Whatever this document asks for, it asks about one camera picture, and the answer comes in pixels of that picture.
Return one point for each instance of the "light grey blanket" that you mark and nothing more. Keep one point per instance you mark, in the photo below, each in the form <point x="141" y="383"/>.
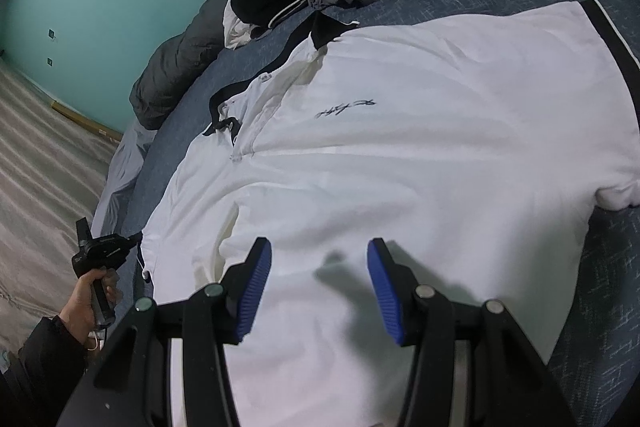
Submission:
<point x="120" y="177"/>

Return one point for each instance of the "dark grey duvet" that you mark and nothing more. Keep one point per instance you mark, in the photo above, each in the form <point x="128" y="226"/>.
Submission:
<point x="170" y="77"/>

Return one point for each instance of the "wooden strip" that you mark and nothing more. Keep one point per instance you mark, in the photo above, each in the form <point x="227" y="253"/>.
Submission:
<point x="85" y="121"/>

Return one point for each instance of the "white polo shirt black trim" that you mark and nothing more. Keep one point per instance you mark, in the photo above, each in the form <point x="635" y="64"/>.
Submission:
<point x="400" y="147"/>

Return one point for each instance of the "cream shirt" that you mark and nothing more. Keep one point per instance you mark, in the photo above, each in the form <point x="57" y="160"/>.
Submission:
<point x="235" y="27"/>

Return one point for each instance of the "person's left hand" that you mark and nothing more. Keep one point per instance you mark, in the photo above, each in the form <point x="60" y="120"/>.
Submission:
<point x="80" y="307"/>

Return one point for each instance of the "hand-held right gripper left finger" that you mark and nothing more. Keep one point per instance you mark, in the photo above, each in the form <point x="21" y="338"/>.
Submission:
<point x="255" y="292"/>

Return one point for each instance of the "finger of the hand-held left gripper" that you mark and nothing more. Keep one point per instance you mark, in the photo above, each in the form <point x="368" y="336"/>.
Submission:
<point x="131" y="243"/>

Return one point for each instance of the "person's left forearm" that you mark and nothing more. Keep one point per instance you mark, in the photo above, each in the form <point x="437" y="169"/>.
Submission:
<point x="40" y="372"/>

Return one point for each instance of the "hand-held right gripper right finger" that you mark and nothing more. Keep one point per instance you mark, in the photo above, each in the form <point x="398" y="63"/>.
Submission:
<point x="382" y="292"/>

